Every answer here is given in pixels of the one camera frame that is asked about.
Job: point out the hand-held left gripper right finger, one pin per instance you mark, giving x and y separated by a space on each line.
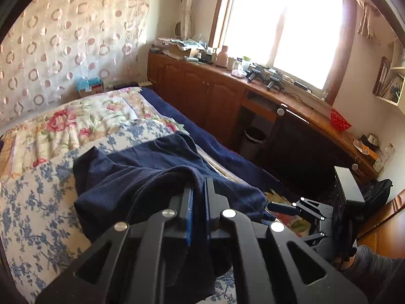
208 212

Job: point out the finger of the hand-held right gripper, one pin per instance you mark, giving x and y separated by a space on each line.
316 239
284 208

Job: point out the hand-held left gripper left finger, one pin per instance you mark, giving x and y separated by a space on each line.
189 218

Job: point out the navy T-shirt with orange print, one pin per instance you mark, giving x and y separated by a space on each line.
139 183

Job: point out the person's right forearm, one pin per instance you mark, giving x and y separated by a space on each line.
376 275

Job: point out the colourful floral cloth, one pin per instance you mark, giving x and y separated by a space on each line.
291 220

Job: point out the wooden drawer unit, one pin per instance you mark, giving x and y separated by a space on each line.
384 218

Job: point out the black backpack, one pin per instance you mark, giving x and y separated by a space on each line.
378 193

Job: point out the navy bed blanket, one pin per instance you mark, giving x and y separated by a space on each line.
215 145

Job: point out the white plastic bottle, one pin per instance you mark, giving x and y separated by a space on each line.
383 160

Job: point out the orange flat box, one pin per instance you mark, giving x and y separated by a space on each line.
366 150

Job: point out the dark trash bin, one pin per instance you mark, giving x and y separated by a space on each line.
253 142

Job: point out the red plastic basket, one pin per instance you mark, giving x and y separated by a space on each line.
341 121

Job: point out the long wooden cabinet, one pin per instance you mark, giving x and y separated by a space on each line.
202 91

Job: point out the black handheld device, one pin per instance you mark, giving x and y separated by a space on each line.
254 73
274 80

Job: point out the white jar with green lid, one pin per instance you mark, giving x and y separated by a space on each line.
246 63

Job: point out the pink floral quilt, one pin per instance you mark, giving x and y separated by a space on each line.
72 123

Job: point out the blue floral bed sheet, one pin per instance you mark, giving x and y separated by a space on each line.
34 215

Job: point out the pink bottle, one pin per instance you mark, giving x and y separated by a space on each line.
222 57

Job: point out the blue tissue box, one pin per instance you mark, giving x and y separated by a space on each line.
90 85

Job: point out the pile of papers and boxes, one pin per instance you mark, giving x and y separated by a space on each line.
178 46

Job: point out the window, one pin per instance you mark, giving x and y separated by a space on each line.
284 28

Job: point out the tied beige curtain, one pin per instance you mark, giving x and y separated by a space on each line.
367 12

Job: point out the beige window curtain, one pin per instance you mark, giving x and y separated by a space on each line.
191 3

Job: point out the sheer curtain with circles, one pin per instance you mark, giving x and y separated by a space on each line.
69 44

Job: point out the white wall shelf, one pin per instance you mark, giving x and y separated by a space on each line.
392 82

